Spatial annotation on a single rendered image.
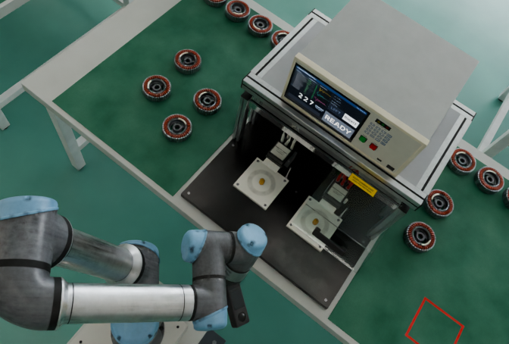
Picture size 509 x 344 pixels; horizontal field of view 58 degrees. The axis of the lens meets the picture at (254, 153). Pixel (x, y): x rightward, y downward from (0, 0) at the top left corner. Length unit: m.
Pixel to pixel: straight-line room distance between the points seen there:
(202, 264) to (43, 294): 0.33
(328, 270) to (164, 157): 0.72
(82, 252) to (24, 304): 0.20
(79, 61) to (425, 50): 1.32
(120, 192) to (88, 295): 1.60
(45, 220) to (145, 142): 0.88
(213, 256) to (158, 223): 1.41
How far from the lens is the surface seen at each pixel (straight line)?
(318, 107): 1.41
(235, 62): 2.01
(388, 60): 1.43
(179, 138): 1.75
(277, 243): 1.64
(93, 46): 2.07
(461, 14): 3.93
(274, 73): 1.54
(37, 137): 2.75
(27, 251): 0.94
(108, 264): 1.16
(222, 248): 1.07
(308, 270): 1.64
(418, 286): 1.79
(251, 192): 1.67
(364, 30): 1.47
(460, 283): 1.88
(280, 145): 1.62
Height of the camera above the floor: 2.31
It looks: 61 degrees down
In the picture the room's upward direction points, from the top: 18 degrees clockwise
